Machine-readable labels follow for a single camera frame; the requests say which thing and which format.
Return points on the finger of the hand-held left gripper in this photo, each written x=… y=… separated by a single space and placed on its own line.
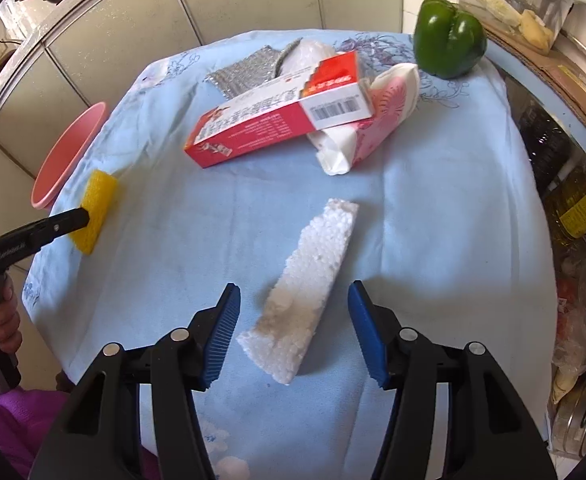
x=53 y=227

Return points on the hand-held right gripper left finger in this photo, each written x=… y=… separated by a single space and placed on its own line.
x=220 y=335

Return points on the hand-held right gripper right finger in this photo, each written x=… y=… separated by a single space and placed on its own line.
x=370 y=335

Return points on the yellow sponge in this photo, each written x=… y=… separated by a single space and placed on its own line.
x=98 y=205

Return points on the pink plastic basin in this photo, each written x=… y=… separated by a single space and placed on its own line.
x=68 y=160

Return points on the white foam piece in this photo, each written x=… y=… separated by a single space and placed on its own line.
x=303 y=280

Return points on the pink patterned bag roll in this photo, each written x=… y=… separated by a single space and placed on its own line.
x=373 y=130

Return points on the red and white carton box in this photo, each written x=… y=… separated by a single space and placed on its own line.
x=253 y=125

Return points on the silver scouring cloth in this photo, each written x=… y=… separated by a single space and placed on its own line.
x=245 y=72

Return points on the white plastic bag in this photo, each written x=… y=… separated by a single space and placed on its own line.
x=305 y=55

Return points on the light blue floral tablecloth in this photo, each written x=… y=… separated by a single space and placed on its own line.
x=423 y=235

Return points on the purple garment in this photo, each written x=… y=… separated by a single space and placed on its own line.
x=18 y=420

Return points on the clear plastic bag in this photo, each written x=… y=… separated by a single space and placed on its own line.
x=583 y=320

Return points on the steel pot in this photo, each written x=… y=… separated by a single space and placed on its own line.
x=583 y=420

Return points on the yellow oil bottle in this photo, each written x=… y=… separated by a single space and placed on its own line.
x=578 y=205

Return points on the dark glass bottle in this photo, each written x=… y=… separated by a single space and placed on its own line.
x=543 y=145

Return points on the green bell pepper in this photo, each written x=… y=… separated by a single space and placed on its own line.
x=448 y=35

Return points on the brown cardboard sheet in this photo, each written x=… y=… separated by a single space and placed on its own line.
x=578 y=90

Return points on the ginger root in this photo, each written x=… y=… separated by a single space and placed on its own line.
x=535 y=30

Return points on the clear plastic tub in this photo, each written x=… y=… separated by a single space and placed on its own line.
x=558 y=10

